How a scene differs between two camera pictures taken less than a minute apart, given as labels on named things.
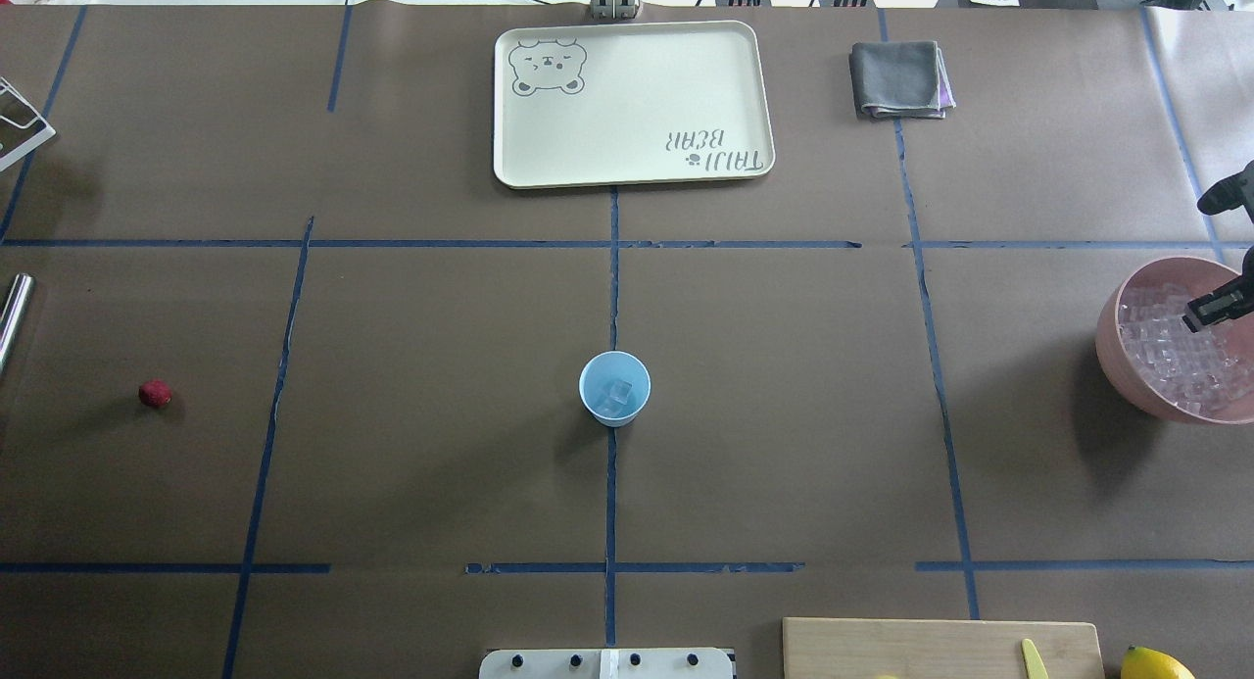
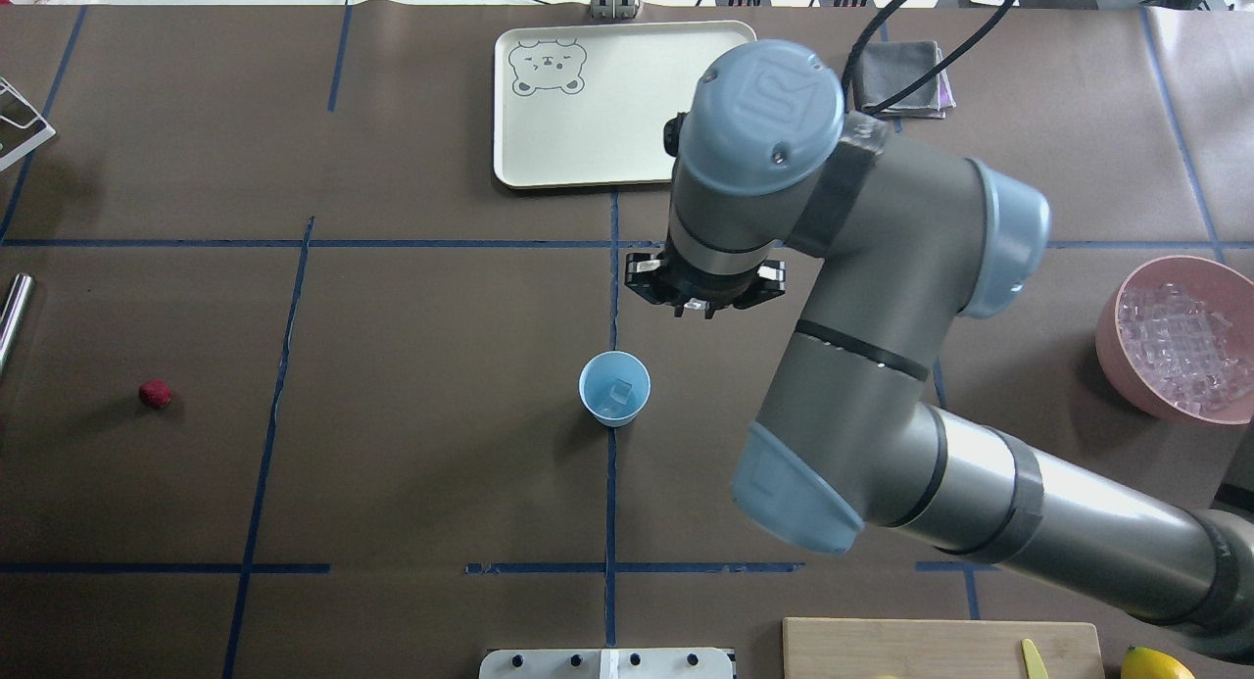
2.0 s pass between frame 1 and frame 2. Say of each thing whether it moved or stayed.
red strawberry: stayed
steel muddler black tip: stayed
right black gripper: moved
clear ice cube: stayed
